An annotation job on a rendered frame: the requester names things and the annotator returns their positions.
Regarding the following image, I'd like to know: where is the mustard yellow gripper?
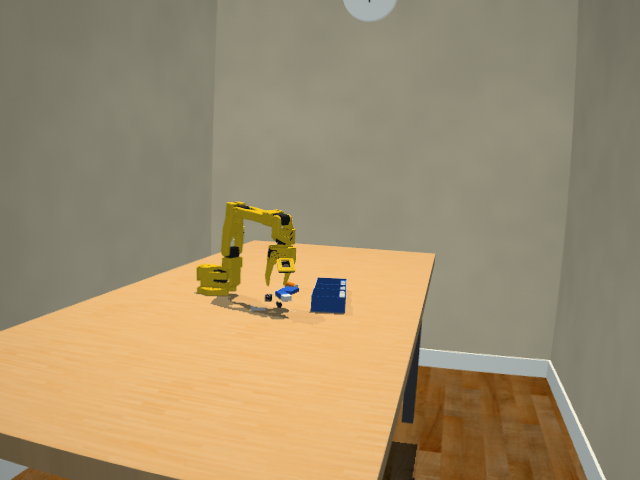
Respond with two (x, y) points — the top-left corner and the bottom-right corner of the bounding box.
(265, 244), (296, 286)

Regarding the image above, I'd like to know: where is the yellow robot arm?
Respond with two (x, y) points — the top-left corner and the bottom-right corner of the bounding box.
(197, 202), (295, 296)

